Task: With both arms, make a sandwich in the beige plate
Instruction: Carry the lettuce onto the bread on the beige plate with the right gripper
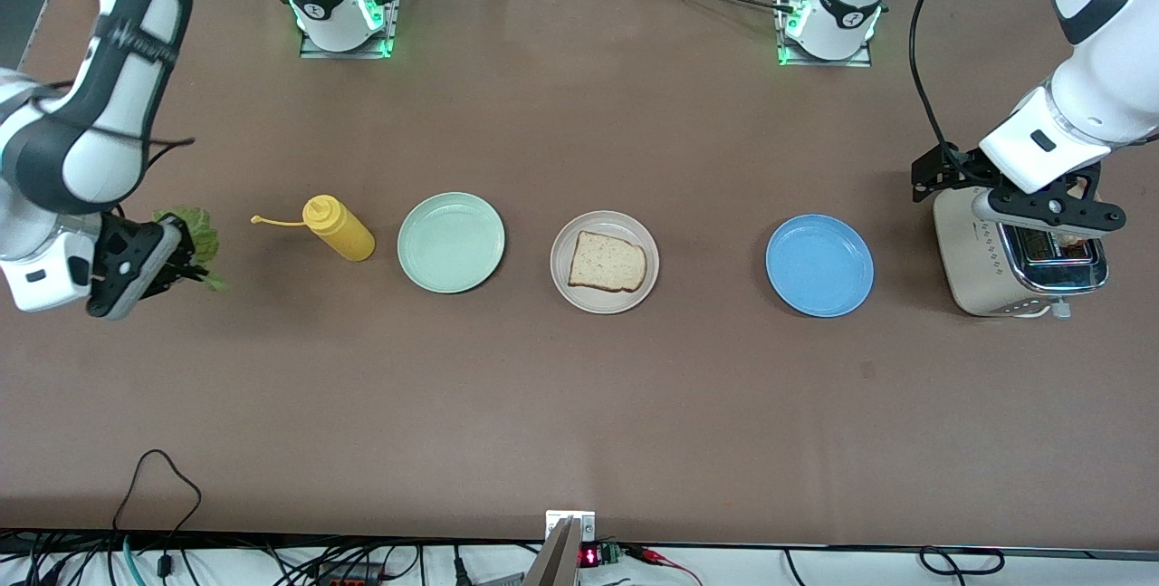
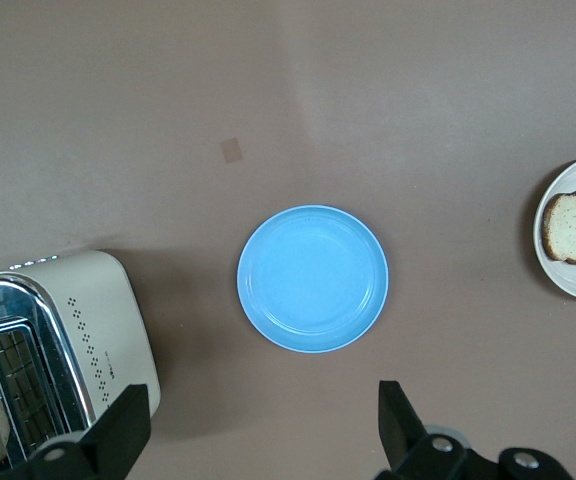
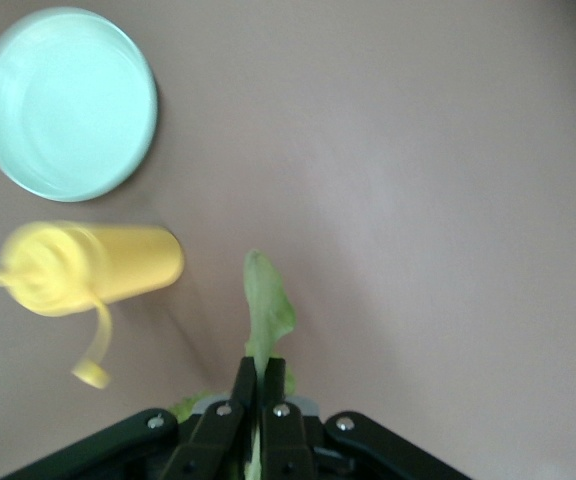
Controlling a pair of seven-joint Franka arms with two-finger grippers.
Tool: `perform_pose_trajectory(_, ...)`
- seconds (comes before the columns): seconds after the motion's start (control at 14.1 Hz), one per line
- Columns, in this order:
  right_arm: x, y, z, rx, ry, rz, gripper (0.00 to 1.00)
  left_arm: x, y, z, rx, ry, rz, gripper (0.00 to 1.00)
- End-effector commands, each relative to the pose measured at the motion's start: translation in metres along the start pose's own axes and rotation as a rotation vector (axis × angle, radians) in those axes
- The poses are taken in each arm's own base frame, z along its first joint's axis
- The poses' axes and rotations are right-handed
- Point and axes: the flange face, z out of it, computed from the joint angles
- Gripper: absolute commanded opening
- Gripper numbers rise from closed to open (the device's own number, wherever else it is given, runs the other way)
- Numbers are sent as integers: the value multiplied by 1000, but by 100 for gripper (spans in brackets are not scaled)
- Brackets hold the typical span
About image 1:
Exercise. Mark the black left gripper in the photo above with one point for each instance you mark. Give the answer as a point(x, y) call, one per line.
point(939, 171)

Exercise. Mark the green lettuce leaf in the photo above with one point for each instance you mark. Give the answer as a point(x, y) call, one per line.
point(204, 237)

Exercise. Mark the brown bread slice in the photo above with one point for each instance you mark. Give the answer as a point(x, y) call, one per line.
point(607, 262)
point(1073, 244)

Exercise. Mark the yellow mustard squeeze bottle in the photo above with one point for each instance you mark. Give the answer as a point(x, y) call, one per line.
point(349, 237)

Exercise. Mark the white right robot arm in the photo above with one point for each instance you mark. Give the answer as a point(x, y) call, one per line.
point(90, 160)

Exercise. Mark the blue plate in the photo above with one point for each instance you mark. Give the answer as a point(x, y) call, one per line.
point(819, 265)

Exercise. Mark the light green plate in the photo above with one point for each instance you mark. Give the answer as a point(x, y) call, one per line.
point(451, 243)

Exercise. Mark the beige plate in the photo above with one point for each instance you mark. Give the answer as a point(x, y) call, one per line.
point(605, 305)

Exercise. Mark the beige chrome toaster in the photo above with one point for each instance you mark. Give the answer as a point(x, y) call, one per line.
point(969, 269)

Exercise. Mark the orange connector block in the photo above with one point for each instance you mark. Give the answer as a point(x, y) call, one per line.
point(349, 580)

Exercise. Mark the grey metal beam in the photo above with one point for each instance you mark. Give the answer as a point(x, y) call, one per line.
point(554, 563)

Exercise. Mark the red digit display module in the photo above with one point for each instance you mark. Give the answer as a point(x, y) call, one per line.
point(590, 556)

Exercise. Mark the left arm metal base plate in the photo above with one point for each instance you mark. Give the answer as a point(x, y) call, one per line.
point(828, 62)

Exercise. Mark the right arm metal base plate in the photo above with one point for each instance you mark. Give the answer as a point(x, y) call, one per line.
point(344, 54)

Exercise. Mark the small metal edge bracket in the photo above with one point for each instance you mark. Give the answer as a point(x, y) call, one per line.
point(584, 527)

